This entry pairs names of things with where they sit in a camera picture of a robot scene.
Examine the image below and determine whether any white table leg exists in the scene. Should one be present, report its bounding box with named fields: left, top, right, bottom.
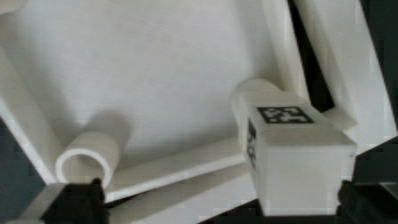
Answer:
left=231, top=79, right=357, bottom=216

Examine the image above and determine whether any white U-shaped obstacle fence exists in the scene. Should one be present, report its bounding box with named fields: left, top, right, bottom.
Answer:
left=105, top=0, right=398, bottom=224

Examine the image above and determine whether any white square table top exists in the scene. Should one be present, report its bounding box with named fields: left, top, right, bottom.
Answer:
left=0, top=0, right=305, bottom=200

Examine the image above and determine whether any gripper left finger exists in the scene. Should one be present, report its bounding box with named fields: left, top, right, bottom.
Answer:
left=5, top=177, right=112, bottom=224

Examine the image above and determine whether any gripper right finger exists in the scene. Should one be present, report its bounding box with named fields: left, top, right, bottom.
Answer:
left=336, top=181, right=398, bottom=224

